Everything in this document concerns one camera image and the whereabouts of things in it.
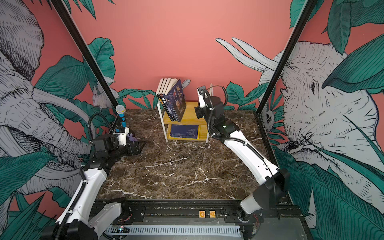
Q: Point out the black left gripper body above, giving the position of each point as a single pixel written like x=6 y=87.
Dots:
x=126 y=150

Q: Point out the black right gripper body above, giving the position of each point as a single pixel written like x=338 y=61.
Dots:
x=205 y=114

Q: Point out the small blue book yellow label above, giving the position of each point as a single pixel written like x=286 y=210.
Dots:
x=184 y=131

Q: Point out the purple portrait book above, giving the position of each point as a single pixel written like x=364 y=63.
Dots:
x=168 y=99
x=175 y=92

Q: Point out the black book white characters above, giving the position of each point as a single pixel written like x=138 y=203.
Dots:
x=162 y=98

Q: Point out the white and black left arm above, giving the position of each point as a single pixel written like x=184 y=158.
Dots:
x=74 y=223

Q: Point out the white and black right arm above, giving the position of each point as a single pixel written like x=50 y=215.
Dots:
x=273 y=181

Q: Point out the small purple rabbit figure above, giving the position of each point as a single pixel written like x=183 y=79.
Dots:
x=131 y=137

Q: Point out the white wooden two-tier shelf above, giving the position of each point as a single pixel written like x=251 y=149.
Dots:
x=189 y=117

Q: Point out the blue toy microphone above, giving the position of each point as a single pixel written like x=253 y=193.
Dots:
x=120 y=109

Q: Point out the dark brown leaning book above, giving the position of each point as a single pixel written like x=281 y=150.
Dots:
x=159 y=89

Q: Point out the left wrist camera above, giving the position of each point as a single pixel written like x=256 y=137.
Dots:
x=122 y=133

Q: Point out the black front rail base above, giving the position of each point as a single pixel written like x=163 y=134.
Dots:
x=207 y=220

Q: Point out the right black frame post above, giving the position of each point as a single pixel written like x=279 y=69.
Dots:
x=297 y=31

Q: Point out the black frame post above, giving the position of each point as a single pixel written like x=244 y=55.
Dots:
x=66 y=18
x=297 y=31

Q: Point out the left black frame post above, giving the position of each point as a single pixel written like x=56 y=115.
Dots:
x=66 y=18

